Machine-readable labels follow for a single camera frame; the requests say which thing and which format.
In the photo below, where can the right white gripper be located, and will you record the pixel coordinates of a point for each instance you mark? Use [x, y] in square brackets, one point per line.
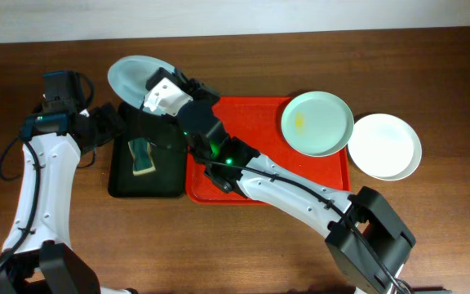
[185, 87]

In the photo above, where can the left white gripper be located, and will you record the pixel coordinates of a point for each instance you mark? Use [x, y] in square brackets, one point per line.
[107, 121]

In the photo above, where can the light blue plate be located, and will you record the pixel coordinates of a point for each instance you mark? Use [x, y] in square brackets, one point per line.
[128, 76]

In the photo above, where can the green and yellow sponge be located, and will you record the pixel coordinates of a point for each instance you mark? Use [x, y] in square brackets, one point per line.
[140, 150]

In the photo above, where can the mint green plate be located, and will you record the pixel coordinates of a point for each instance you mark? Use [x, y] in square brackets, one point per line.
[317, 124]

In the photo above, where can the white plate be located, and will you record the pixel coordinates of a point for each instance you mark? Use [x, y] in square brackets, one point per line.
[385, 147]

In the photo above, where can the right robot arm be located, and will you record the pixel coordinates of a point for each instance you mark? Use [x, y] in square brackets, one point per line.
[367, 239]

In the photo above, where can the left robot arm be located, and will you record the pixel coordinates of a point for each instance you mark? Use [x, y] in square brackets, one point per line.
[37, 256]

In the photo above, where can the black plastic tray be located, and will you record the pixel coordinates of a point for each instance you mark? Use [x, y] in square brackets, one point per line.
[168, 152]

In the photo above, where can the red plastic tray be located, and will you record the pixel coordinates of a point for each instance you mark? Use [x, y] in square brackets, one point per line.
[257, 122]

